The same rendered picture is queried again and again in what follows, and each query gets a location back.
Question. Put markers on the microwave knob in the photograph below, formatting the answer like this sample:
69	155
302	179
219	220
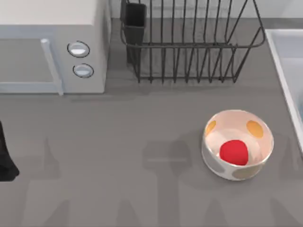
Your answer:
83	70
78	49

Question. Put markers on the white bowl with coloured dots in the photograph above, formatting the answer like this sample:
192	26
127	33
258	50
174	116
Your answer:
236	145

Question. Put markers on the black cutlery holder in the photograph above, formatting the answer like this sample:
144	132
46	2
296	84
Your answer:
134	21

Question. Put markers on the pale microwave oven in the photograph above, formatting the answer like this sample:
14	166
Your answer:
98	35

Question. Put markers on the microwave door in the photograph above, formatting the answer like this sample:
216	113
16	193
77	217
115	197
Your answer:
23	63

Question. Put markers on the white sink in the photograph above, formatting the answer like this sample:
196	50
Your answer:
287	78

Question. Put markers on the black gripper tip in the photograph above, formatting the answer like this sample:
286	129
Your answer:
5	163

